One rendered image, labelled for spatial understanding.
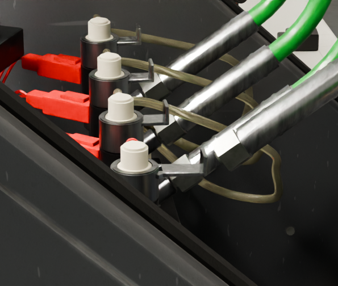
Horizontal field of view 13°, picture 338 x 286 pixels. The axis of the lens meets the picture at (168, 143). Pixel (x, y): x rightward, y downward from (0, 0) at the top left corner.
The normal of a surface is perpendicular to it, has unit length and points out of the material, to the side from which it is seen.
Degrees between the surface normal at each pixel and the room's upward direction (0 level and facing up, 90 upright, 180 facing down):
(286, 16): 0
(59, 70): 90
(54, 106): 90
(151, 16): 90
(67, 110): 90
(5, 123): 47
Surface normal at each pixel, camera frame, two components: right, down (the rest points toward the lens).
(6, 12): 0.13, 0.37
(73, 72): -0.51, 0.32
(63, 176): 0.39, 0.05
